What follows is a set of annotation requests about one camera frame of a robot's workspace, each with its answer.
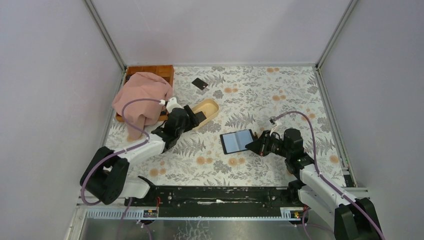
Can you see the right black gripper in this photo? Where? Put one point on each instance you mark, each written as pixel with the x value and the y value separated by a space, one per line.
pixel 256 146

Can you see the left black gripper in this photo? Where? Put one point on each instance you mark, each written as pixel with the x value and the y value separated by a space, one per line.
pixel 192 121

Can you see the black card holder wallet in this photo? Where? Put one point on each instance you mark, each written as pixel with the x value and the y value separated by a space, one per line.
pixel 234 142

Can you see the black credit card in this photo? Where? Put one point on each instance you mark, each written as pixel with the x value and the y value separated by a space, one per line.
pixel 199 83
pixel 200 116

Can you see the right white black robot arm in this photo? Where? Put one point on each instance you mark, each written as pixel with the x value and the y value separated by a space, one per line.
pixel 350 217

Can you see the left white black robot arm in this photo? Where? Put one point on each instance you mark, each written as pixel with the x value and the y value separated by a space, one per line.
pixel 106 176

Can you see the beige oval tray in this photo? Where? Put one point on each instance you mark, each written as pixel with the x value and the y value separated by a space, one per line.
pixel 209 107

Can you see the wooden compartment box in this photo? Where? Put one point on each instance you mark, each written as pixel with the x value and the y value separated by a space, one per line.
pixel 164 71

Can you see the pink cloth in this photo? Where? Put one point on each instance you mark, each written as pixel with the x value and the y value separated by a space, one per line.
pixel 138 101

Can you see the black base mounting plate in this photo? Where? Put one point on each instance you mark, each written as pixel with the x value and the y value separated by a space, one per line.
pixel 214 197

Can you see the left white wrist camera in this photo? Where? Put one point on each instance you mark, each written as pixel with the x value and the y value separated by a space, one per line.
pixel 170 104

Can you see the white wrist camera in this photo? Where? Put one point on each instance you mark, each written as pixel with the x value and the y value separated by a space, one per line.
pixel 170 104
pixel 276 123

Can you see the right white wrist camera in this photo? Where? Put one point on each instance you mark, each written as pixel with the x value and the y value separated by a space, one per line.
pixel 276 123

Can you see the aluminium front rail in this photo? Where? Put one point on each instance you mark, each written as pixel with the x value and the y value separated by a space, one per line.
pixel 197 213

